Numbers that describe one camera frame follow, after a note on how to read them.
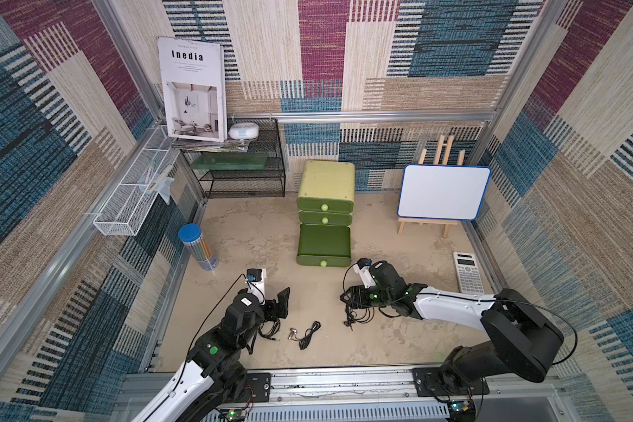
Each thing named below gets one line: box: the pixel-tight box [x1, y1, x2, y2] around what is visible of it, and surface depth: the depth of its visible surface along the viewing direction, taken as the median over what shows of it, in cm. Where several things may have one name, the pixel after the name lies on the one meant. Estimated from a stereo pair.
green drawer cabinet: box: [296, 160, 356, 248], surface depth 98 cm
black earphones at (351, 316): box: [342, 304, 376, 331], surface depth 87 cm
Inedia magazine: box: [157, 36, 228, 143], surface depth 79 cm
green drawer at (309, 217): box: [298, 211, 353, 225], surface depth 98 cm
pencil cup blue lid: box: [177, 223, 219, 272], surface depth 89 cm
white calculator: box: [452, 251, 486, 296], surface depth 96 cm
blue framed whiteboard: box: [397, 164, 492, 222], surface depth 98 cm
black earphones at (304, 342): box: [287, 320, 322, 350], surface depth 85 cm
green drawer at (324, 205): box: [296, 196, 355, 214], surface depth 93 cm
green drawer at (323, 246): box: [296, 223, 352, 268], surface depth 101 cm
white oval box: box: [228, 121, 261, 141], surface depth 89 cm
